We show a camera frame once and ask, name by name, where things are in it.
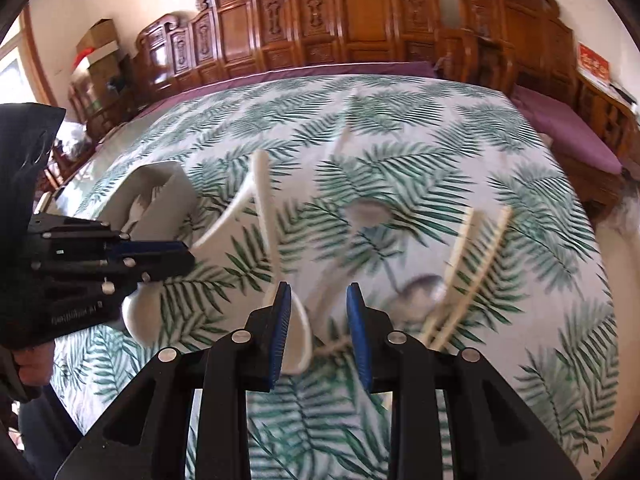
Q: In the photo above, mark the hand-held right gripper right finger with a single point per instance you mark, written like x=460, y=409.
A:
x=359, y=335

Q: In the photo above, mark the carved wooden armchair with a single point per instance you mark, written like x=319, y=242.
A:
x=530, y=35

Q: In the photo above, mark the wooden side table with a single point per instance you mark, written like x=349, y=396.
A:
x=617, y=110

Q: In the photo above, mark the large metal spoon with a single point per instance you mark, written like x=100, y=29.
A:
x=425, y=291

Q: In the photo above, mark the grey plastic bag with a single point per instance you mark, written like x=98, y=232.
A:
x=625, y=207

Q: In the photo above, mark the white ceramic spoon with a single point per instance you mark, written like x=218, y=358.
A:
x=145, y=325
x=265, y=200

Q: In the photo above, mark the person's left forearm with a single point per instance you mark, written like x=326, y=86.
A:
x=27, y=160

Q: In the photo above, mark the carved wooden sofa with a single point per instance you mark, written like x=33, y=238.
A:
x=310, y=20

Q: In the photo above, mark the white fork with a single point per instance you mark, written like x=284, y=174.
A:
x=136, y=212

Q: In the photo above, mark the grey rectangular container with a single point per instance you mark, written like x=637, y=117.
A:
x=170, y=195

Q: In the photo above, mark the purple armchair cushion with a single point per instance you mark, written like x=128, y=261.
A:
x=570, y=130

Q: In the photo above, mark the person's dark clothing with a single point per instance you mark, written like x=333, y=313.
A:
x=50, y=425

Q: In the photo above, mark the red cloth item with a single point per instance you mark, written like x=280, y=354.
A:
x=84, y=57

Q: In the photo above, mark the wooden door frame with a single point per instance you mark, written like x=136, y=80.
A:
x=37, y=55

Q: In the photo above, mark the person's left hand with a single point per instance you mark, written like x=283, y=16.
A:
x=31, y=367

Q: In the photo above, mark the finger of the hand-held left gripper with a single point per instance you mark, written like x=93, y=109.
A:
x=150, y=249
x=160, y=267

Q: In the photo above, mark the brown cardboard box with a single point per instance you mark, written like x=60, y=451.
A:
x=97, y=35

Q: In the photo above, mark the dark wooden cabinet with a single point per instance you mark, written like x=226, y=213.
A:
x=105, y=100

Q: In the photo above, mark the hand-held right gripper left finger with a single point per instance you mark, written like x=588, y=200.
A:
x=280, y=330

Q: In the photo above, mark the leaf-print tablecloth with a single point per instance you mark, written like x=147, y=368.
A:
x=400, y=120

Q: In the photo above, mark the long purple sofa cushion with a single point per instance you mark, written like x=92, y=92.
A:
x=280, y=72

